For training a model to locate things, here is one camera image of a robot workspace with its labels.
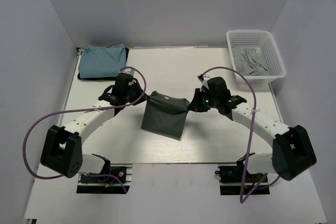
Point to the white plastic basket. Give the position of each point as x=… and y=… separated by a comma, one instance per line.
x=260, y=39

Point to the dark grey t-shirt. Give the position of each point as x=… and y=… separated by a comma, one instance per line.
x=165, y=115

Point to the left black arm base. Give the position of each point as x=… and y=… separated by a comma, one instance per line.
x=104, y=178

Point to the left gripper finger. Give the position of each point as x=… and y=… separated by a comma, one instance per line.
x=118, y=108
x=139, y=96

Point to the light grey t-shirt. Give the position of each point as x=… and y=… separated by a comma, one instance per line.
x=250, y=61

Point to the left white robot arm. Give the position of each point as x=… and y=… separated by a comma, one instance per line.
x=62, y=151

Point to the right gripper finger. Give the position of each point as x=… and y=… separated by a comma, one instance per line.
x=201, y=108
x=197, y=100

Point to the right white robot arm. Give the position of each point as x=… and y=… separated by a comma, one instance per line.
x=292, y=152

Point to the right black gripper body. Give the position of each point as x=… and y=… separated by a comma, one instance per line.
x=208, y=99

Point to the folded light blue t-shirt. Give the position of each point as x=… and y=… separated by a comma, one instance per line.
x=97, y=62

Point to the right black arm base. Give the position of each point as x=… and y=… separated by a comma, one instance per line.
x=230, y=176

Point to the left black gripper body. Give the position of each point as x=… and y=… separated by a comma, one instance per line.
x=129, y=95

